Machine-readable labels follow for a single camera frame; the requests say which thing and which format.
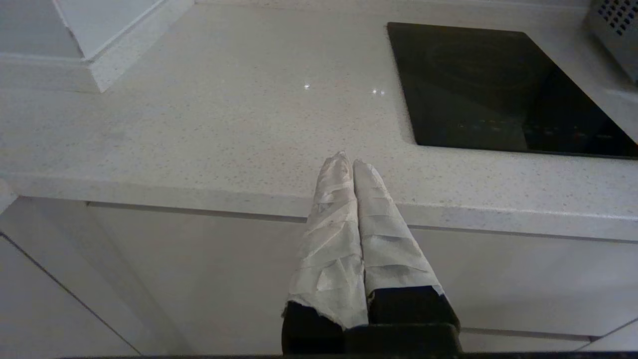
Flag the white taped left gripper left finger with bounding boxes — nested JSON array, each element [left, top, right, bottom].
[[282, 151, 369, 355]]

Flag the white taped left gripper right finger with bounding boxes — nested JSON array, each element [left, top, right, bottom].
[[353, 160, 460, 328]]

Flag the silver microwave oven housing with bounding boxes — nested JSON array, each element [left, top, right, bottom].
[[584, 0, 638, 83]]

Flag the beige cabinet front panel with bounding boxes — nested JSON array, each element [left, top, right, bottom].
[[87, 201, 638, 356], [459, 319, 638, 359]]

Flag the black glass induction cooktop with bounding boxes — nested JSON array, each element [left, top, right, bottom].
[[387, 22, 638, 160]]

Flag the white cabinet filler panel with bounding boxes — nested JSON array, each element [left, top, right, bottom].
[[0, 195, 192, 359]]

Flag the white cabinet door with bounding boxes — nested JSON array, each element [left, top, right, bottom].
[[0, 234, 143, 359]]

